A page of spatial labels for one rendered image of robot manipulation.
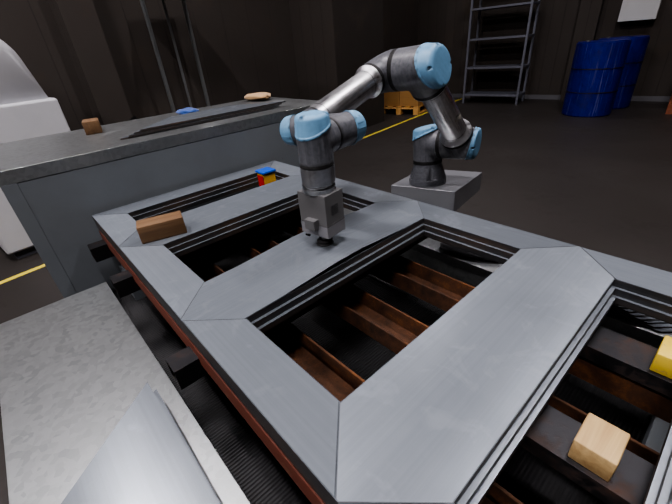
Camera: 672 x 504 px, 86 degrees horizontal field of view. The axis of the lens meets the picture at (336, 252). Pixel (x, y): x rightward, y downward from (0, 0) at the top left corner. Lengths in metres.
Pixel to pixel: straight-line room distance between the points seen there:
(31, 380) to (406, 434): 0.77
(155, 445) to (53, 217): 0.98
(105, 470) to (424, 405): 0.47
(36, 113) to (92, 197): 2.22
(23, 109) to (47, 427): 3.00
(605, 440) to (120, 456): 0.69
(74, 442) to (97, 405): 0.07
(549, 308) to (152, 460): 0.69
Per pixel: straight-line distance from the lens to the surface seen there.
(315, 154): 0.78
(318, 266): 0.81
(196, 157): 1.57
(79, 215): 1.50
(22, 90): 3.69
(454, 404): 0.56
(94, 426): 0.82
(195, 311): 0.78
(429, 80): 1.13
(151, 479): 0.65
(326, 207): 0.80
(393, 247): 0.94
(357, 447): 0.51
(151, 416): 0.72
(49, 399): 0.93
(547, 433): 0.68
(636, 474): 0.69
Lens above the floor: 1.30
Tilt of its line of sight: 30 degrees down
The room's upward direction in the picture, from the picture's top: 5 degrees counter-clockwise
